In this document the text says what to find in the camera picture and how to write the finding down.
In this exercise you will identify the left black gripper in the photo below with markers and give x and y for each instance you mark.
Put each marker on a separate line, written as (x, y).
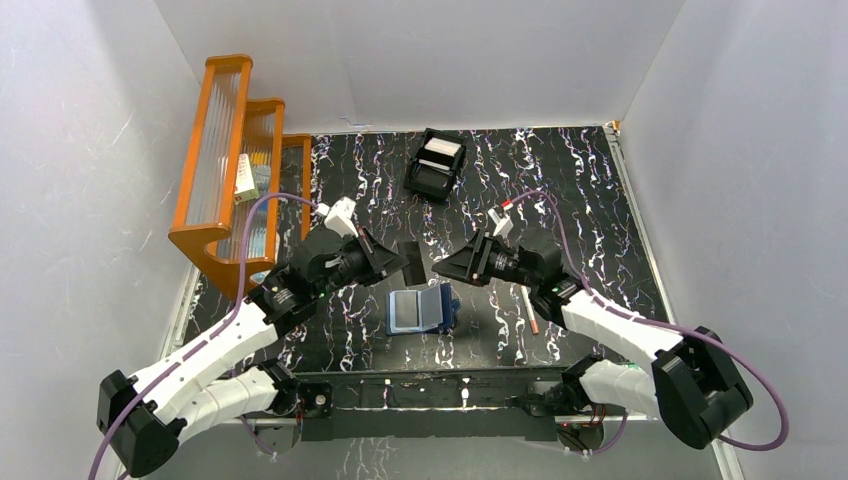
(368, 254)

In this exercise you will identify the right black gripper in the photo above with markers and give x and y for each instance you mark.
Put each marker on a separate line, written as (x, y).
(470, 262)

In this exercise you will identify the black VIP credit card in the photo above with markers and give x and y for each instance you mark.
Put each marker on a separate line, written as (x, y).
(414, 273)

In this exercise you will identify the blue leather card holder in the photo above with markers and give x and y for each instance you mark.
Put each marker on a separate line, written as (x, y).
(429, 310)

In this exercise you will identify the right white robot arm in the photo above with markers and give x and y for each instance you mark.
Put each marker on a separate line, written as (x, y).
(688, 383)

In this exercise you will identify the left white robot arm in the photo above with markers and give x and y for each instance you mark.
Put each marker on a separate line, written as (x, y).
(145, 417)

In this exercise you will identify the black card box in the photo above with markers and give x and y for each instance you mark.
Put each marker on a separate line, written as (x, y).
(431, 175)

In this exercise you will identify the white card stack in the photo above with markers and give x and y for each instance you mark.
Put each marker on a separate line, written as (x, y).
(442, 147)

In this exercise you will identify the white orange pen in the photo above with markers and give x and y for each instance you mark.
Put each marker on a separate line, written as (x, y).
(530, 313)

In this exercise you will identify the orange wooden rack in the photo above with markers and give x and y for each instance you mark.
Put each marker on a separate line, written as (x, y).
(232, 244)

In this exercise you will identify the white red small box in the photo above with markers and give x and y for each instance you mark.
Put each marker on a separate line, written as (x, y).
(245, 187)

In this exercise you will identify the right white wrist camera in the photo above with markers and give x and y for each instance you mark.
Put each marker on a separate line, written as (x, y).
(500, 215)

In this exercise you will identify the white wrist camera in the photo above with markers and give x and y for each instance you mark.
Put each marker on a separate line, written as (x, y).
(339, 216)
(500, 215)

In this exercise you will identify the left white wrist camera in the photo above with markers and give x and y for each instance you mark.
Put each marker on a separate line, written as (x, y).
(339, 216)

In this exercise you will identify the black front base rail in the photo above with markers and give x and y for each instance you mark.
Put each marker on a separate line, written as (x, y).
(430, 404)

